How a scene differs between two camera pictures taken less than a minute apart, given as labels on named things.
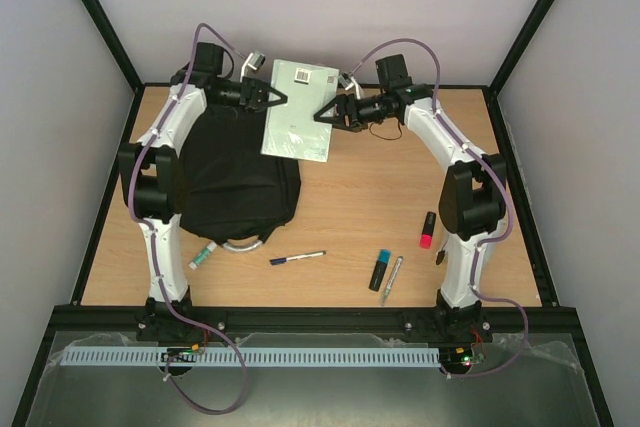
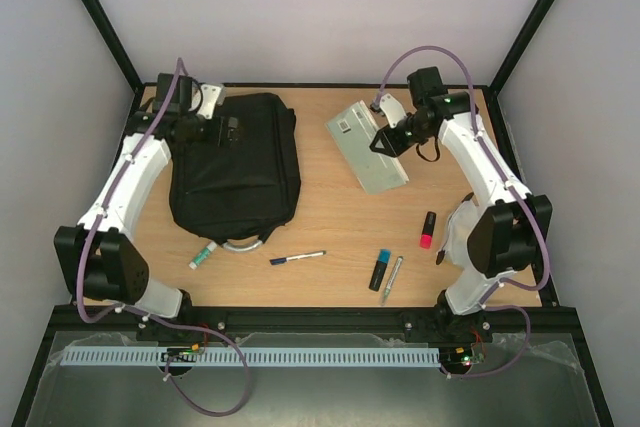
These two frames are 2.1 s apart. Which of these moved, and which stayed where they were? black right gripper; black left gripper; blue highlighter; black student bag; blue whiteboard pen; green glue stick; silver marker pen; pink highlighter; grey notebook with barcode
Moved: grey notebook with barcode; black right gripper; black left gripper
Stayed: blue whiteboard pen; blue highlighter; silver marker pen; green glue stick; pink highlighter; black student bag
